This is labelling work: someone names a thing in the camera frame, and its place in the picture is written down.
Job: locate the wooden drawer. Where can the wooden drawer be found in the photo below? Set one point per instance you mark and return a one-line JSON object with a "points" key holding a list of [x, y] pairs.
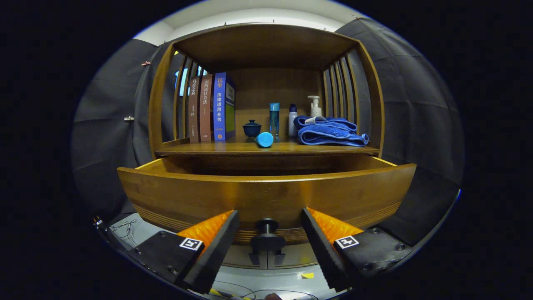
{"points": [[266, 196]]}

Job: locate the dark blue lidded teacup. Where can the dark blue lidded teacup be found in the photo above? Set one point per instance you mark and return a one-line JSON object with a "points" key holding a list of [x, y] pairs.
{"points": [[252, 129]]}

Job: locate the teal glass bottle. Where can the teal glass bottle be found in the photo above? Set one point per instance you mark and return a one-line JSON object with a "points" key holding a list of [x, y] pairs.
{"points": [[274, 118]]}

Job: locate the white pump bottle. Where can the white pump bottle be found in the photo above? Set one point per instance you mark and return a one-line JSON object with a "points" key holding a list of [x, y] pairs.
{"points": [[315, 109]]}

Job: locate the yellow tape piece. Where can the yellow tape piece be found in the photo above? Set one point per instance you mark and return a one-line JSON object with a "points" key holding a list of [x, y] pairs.
{"points": [[307, 275]]}

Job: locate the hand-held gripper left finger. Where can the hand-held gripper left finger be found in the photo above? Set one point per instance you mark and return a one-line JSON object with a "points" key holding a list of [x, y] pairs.
{"points": [[216, 250]]}

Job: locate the reddish brown book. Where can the reddish brown book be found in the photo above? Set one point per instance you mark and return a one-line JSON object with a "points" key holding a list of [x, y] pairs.
{"points": [[206, 110]]}

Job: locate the wooden countertop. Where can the wooden countertop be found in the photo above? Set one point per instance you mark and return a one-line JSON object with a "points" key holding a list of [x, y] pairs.
{"points": [[233, 146]]}

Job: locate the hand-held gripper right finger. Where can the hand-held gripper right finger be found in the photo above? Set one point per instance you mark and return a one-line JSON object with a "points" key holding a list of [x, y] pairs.
{"points": [[322, 254]]}

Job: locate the blue book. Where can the blue book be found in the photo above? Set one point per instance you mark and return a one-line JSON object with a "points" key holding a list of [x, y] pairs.
{"points": [[219, 108]]}

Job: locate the blue folded towel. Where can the blue folded towel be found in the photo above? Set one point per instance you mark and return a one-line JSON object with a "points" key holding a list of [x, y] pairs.
{"points": [[329, 133]]}

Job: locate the white bottle dark cap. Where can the white bottle dark cap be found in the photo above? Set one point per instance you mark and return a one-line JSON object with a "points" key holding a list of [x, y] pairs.
{"points": [[293, 123]]}

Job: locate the wooden cabinet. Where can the wooden cabinet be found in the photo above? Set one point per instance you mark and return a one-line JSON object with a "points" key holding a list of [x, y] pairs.
{"points": [[266, 46]]}

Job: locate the blue cosmetic tube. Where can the blue cosmetic tube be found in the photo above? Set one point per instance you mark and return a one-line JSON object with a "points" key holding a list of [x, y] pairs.
{"points": [[265, 139]]}

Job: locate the black drawer knob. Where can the black drawer knob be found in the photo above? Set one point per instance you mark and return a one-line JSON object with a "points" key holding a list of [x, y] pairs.
{"points": [[267, 241]]}

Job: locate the dark brown book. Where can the dark brown book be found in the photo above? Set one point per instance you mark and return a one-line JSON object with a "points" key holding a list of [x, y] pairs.
{"points": [[194, 112]]}

